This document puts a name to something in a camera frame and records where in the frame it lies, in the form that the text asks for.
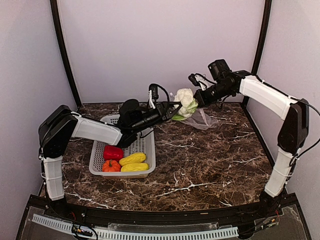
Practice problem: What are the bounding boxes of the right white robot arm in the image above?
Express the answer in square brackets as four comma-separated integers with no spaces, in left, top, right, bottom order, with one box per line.
[194,70,309,217]

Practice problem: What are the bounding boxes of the black curved front rail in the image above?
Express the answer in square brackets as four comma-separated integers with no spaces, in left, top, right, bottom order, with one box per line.
[36,197,276,227]

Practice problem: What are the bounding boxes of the upper yellow squash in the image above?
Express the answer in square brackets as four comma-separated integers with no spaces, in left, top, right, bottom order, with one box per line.
[118,152,147,167]

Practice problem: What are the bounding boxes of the right black frame post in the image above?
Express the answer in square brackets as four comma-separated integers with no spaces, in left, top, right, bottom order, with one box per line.
[251,0,272,75]

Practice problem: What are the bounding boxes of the white cauliflower with leaves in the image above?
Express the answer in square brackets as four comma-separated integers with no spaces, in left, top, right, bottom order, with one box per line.
[171,88,198,121]

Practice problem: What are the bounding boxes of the yellow squash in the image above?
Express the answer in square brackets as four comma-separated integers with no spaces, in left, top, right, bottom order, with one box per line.
[118,152,147,167]
[120,162,149,172]

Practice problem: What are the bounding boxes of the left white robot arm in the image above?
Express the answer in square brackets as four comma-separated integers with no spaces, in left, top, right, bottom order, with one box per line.
[38,99,182,220]

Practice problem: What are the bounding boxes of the small orange pumpkin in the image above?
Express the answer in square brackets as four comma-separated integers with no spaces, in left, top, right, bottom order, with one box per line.
[102,159,122,172]

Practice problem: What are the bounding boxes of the red bell pepper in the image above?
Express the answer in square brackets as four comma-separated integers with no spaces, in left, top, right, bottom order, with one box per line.
[103,145,124,161]

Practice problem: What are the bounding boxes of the clear zip top bag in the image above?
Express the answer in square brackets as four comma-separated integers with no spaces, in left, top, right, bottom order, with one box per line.
[170,93,218,130]

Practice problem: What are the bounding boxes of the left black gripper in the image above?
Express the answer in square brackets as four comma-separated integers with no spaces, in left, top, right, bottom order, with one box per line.
[132,101,183,133]

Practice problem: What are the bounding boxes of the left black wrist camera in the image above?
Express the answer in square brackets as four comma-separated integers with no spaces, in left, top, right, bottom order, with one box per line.
[117,99,142,127]

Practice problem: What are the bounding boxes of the white slotted cable duct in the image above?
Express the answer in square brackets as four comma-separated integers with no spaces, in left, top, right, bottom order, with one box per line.
[31,214,239,240]

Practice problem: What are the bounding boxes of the left black frame post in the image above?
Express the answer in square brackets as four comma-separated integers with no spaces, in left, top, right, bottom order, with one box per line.
[49,0,82,108]

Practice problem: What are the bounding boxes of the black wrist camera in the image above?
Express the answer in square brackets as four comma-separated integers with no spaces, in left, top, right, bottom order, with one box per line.
[208,59,232,83]
[117,99,142,127]

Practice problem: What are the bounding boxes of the black frame post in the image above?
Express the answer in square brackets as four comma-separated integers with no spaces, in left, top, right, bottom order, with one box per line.
[251,0,272,75]
[49,0,82,108]

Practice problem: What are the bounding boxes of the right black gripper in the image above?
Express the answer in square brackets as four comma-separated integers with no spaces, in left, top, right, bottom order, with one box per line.
[189,80,234,107]

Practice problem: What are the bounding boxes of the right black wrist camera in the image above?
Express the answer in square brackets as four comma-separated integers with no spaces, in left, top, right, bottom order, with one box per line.
[208,59,232,83]

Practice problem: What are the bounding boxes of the lower yellow squash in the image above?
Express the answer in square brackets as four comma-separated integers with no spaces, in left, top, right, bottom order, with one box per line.
[120,162,149,172]

